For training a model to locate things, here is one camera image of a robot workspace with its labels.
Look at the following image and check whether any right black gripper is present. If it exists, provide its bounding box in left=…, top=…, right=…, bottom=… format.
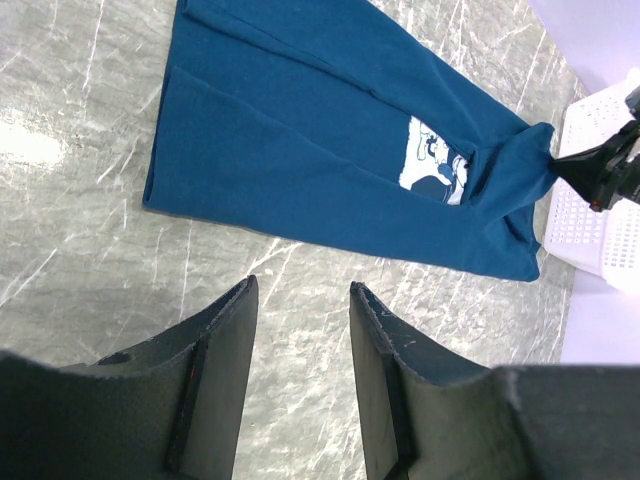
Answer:
left=550, top=120, right=639, bottom=213

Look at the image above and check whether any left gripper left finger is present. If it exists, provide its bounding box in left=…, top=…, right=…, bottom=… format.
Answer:
left=1, top=276, right=258, bottom=479

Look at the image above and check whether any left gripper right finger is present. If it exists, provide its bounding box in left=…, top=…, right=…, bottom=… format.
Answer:
left=349, top=282, right=639, bottom=479

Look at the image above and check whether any blue printed t shirt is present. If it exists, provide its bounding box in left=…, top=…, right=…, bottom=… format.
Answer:
left=143, top=1, right=555, bottom=281

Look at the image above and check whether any white plastic laundry basket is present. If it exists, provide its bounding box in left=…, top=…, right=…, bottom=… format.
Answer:
left=544, top=68, right=639, bottom=294

